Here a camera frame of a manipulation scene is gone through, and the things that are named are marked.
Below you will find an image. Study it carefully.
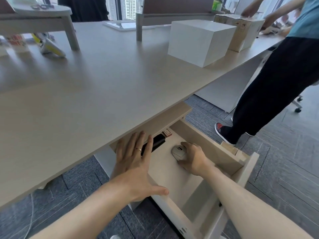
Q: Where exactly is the person's right forearm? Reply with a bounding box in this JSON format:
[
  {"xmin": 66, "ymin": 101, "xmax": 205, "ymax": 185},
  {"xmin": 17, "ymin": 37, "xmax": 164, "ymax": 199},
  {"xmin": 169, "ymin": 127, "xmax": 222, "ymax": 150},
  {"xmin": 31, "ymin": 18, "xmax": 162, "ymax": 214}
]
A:
[{"xmin": 200, "ymin": 164, "xmax": 315, "ymax": 239}]

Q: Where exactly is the person's left forearm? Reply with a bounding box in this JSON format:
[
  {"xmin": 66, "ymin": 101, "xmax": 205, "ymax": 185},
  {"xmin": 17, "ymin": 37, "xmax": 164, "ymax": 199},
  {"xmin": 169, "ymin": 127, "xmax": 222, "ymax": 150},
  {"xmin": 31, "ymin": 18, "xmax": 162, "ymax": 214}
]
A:
[{"xmin": 29, "ymin": 181, "xmax": 130, "ymax": 239}]

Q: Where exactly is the brown grey desk partition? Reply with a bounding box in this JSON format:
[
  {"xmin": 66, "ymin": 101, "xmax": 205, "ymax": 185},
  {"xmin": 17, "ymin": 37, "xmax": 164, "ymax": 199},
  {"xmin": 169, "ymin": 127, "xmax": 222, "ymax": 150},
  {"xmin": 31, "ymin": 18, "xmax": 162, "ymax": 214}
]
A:
[{"xmin": 136, "ymin": 0, "xmax": 226, "ymax": 42}]

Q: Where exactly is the white chair base with castor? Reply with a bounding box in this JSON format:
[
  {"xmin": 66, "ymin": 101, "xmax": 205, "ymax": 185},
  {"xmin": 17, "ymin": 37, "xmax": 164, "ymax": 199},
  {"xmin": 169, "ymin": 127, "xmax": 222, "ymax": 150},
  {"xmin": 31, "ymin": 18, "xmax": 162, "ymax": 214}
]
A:
[{"xmin": 291, "ymin": 81, "xmax": 319, "ymax": 113}]

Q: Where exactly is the white cable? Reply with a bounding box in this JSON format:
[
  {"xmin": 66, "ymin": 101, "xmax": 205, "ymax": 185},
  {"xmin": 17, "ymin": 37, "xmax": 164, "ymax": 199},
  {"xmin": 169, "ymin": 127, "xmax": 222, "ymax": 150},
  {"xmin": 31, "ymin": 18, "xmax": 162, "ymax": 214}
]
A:
[{"xmin": 24, "ymin": 194, "xmax": 36, "ymax": 239}]

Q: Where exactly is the grey desk riser shelf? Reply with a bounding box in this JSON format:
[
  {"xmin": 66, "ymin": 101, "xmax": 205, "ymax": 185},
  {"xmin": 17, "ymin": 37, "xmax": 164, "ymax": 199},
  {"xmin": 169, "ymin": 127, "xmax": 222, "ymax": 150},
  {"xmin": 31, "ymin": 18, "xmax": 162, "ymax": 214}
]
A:
[{"xmin": 0, "ymin": 0, "xmax": 80, "ymax": 51}]

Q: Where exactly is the yellow white handheld device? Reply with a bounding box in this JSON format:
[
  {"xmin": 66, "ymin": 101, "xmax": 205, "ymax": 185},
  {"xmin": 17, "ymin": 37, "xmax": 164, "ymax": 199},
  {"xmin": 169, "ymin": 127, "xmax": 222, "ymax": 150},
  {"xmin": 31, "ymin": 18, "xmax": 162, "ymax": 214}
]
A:
[{"xmin": 32, "ymin": 32, "xmax": 67, "ymax": 58}]

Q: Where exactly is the brown cardboard box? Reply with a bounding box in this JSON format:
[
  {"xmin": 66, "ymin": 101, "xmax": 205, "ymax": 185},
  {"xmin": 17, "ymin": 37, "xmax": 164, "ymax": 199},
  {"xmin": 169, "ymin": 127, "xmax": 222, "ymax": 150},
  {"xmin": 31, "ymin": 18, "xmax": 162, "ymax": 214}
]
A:
[{"xmin": 213, "ymin": 13, "xmax": 265, "ymax": 53}]

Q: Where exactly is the beige wooden drawer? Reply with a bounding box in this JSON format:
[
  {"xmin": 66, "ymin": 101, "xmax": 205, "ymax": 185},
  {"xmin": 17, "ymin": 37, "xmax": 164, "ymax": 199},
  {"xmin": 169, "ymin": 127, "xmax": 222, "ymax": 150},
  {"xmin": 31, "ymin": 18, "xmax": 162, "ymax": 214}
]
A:
[{"xmin": 110, "ymin": 118, "xmax": 260, "ymax": 239}]

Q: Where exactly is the white rectangular box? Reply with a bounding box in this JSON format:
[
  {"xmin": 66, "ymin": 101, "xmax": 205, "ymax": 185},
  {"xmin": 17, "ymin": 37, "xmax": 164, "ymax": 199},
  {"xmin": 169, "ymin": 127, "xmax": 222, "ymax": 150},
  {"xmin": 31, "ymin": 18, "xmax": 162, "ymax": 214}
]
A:
[{"xmin": 167, "ymin": 19, "xmax": 237, "ymax": 68}]

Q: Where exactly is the white monitor base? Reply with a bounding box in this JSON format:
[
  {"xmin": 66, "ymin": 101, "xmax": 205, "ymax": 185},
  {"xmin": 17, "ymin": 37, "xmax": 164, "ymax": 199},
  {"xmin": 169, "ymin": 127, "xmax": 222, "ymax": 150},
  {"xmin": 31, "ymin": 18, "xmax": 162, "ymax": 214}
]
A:
[{"xmin": 102, "ymin": 20, "xmax": 137, "ymax": 30}]

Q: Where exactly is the red white packet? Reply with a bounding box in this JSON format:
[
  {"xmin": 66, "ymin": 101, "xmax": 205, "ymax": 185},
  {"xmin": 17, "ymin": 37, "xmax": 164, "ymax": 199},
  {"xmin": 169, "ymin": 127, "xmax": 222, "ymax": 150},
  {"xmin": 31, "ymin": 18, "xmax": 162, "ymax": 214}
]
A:
[{"xmin": 5, "ymin": 34, "xmax": 26, "ymax": 47}]

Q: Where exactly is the black office chair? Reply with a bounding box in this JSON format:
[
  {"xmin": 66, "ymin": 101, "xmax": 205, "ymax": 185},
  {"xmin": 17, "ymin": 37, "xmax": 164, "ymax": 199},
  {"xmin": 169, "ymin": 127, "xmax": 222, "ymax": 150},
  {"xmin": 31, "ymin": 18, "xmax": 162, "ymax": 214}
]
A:
[{"xmin": 57, "ymin": 0, "xmax": 109, "ymax": 22}]

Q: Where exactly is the person's left hand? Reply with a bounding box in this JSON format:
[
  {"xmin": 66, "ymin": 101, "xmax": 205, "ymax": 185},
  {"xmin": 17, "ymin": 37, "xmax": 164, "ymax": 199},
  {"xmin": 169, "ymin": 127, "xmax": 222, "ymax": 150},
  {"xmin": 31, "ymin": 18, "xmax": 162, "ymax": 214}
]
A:
[{"xmin": 110, "ymin": 130, "xmax": 170, "ymax": 203}]

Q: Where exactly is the black stapler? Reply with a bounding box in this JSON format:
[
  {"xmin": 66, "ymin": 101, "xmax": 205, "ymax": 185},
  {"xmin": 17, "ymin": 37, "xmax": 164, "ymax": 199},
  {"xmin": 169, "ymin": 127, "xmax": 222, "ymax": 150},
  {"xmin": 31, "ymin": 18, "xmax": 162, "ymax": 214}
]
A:
[{"xmin": 141, "ymin": 135, "xmax": 166, "ymax": 157}]

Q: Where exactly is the person's right hand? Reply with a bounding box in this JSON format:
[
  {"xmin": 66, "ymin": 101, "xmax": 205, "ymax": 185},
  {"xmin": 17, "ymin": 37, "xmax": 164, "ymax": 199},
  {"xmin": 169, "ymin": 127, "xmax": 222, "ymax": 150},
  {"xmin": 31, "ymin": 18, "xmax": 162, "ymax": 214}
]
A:
[{"xmin": 178, "ymin": 142, "xmax": 215, "ymax": 177}]

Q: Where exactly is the beige computer mouse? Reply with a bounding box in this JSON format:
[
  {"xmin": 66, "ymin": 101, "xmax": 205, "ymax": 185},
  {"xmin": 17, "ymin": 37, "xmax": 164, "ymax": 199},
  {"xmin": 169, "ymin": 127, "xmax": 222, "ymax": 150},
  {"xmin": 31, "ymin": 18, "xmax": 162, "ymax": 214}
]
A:
[{"xmin": 171, "ymin": 145, "xmax": 188, "ymax": 162}]

